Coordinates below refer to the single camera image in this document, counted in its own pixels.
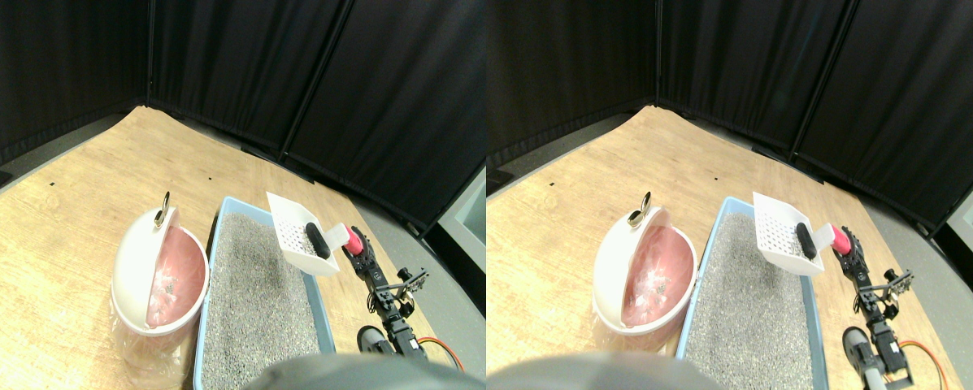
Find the black lump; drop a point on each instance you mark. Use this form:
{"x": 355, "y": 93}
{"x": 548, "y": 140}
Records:
{"x": 807, "y": 240}
{"x": 318, "y": 240}

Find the blue litter tray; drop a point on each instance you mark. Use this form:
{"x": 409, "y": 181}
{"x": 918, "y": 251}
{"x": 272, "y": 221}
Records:
{"x": 746, "y": 317}
{"x": 250, "y": 309}

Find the black curtain stand pole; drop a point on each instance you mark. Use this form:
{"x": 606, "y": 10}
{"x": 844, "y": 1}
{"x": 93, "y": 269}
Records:
{"x": 823, "y": 77}
{"x": 315, "y": 77}

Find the white bin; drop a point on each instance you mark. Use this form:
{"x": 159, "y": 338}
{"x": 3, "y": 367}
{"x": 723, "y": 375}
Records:
{"x": 616, "y": 268}
{"x": 136, "y": 268}

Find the black bracket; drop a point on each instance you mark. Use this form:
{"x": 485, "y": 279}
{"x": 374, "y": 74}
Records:
{"x": 413, "y": 280}
{"x": 899, "y": 280}

